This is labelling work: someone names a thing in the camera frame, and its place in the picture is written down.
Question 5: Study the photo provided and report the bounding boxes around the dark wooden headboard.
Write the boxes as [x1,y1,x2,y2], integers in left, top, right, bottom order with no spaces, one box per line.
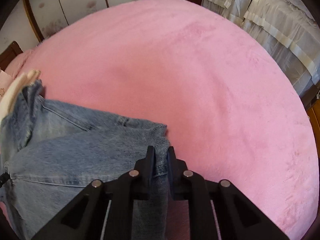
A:
[0,41,24,64]

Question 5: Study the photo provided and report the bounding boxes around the blue denim jeans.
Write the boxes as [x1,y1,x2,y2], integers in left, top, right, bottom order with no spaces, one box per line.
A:
[0,79,171,240]

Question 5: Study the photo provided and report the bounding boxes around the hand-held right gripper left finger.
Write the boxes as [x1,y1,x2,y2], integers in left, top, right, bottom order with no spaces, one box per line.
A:
[31,145,157,240]

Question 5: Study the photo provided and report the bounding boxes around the white folded garment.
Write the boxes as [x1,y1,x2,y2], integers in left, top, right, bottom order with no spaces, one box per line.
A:
[0,69,42,122]

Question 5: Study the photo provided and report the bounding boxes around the pink blanket bed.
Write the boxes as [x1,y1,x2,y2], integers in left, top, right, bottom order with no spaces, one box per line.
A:
[0,0,319,240]

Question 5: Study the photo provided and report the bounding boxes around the yellow wooden cabinet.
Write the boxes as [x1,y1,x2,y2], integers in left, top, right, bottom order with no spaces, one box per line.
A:
[306,105,320,155]

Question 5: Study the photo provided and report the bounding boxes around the floral sliding door wardrobe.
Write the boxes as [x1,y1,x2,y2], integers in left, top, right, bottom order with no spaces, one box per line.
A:
[22,0,160,43]

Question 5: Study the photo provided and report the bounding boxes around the lace cloth covered furniture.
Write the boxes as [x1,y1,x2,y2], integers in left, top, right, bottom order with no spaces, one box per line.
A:
[201,0,320,98]

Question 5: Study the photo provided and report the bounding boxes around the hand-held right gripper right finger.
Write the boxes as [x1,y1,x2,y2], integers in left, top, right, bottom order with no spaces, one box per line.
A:
[167,146,290,240]

